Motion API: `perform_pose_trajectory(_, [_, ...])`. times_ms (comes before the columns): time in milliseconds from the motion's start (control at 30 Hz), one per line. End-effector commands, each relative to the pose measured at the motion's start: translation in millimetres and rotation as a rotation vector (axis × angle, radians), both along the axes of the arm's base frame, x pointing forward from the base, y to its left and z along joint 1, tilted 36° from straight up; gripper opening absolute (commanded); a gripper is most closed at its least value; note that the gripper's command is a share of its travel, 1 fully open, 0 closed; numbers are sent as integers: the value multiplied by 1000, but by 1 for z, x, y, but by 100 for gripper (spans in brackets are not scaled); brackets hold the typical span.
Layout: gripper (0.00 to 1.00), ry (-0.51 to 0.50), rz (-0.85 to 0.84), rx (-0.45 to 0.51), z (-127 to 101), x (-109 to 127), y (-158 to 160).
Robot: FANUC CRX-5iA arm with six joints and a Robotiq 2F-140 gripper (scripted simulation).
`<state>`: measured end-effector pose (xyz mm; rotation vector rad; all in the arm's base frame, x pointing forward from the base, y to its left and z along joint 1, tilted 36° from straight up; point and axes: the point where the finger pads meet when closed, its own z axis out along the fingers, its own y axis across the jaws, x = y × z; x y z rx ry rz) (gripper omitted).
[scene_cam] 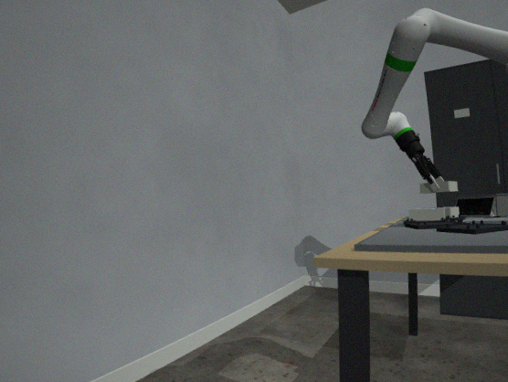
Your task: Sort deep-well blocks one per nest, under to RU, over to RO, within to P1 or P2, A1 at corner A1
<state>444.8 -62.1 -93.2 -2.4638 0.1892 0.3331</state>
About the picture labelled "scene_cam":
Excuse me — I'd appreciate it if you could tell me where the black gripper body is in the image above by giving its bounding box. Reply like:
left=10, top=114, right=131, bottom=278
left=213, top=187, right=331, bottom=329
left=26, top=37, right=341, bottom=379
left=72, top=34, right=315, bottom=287
left=404, top=141, right=425, bottom=163

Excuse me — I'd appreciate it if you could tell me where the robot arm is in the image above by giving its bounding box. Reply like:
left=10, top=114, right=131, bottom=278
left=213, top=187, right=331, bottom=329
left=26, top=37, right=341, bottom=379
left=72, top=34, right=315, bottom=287
left=361, top=8, right=508, bottom=152

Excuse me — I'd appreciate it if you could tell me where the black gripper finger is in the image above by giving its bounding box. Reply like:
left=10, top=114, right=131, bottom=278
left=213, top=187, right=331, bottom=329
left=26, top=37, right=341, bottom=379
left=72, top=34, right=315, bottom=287
left=411, top=155, right=439, bottom=192
left=424, top=156, right=444, bottom=182

